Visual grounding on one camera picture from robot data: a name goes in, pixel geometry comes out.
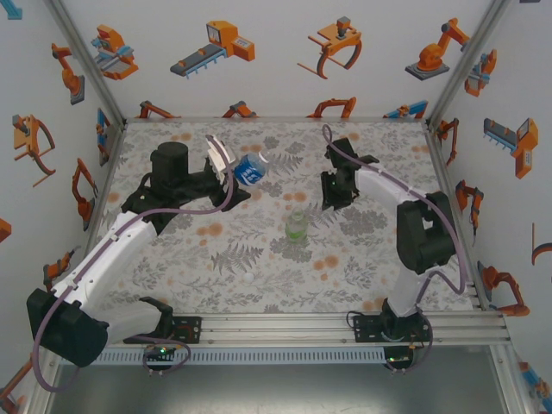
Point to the blue label plastic bottle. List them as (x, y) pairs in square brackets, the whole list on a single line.
[(250, 171)]

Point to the green label plastic bottle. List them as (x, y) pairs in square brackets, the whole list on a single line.
[(296, 233)]

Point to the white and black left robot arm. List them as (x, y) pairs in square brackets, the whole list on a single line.
[(112, 246)]

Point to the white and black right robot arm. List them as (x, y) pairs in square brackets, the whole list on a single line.
[(424, 233)]

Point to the grey floral tablecloth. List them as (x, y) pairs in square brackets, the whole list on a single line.
[(345, 276)]

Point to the aluminium front mounting rails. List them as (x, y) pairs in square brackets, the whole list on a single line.
[(276, 330)]

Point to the circuit board with green light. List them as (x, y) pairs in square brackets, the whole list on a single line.
[(399, 358), (159, 350)]

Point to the aluminium side rail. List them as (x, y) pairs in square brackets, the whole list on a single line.
[(444, 172), (108, 172)]

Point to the aluminium back rail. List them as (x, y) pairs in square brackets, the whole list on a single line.
[(276, 119)]

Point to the aluminium frame post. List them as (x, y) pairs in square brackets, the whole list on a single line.
[(89, 64), (468, 64)]

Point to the aluminium frame leg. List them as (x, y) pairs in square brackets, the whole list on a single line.
[(36, 405), (517, 405)]

